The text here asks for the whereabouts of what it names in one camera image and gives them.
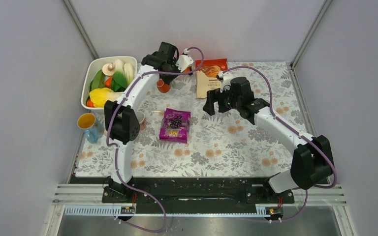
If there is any small orange cup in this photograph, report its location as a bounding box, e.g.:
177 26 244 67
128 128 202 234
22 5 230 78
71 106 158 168
157 79 171 93

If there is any blue butterfly mug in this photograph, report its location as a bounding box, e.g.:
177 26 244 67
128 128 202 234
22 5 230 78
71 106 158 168
77 113 105 144

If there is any small pink cup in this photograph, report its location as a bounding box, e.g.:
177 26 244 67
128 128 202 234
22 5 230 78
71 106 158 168
136 111 146 130

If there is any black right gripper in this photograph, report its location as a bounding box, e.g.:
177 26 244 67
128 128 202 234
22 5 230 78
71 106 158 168
203 84 242 116

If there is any yellow toy vegetable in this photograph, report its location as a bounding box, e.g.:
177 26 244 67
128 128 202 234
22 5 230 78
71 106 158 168
89 88 123 108

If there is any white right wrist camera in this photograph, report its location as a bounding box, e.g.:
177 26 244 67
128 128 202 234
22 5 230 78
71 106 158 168
217 71 233 93

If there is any white plastic tub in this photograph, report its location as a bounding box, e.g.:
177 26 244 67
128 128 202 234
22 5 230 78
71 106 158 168
80 56 138 113

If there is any toy mushroom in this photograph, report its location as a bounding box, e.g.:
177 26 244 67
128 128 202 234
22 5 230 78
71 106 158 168
102 63 115 77

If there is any green toy leaf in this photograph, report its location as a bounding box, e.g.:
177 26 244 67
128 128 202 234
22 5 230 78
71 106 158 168
90 70 105 91

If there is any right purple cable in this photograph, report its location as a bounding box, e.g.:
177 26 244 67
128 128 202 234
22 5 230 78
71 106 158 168
218 65 338 223

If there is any orange chips bag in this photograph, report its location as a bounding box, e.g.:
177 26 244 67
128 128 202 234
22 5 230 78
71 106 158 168
196 59 227 98

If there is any white toy cabbage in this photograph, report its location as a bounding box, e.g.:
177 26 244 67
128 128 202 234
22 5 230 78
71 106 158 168
113 59 134 88

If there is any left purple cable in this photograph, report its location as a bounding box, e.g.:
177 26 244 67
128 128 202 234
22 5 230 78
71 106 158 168
105 47 205 233

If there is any purple candy bag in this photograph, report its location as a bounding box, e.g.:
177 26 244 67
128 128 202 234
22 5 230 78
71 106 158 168
159 108 191 144

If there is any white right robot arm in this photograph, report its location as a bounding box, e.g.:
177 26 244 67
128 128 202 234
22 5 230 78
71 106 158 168
203 77 334 203

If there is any purple cable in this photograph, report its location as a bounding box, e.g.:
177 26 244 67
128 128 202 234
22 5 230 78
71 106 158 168
218 65 338 223
105 47 205 233

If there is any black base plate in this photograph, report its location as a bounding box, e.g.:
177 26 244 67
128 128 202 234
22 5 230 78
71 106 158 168
102 177 295 214

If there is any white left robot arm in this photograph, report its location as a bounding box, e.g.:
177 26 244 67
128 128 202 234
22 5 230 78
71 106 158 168
104 42 181 202

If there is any floral table mat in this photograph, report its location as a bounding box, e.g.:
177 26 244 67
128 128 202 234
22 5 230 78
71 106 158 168
75 61 321 178

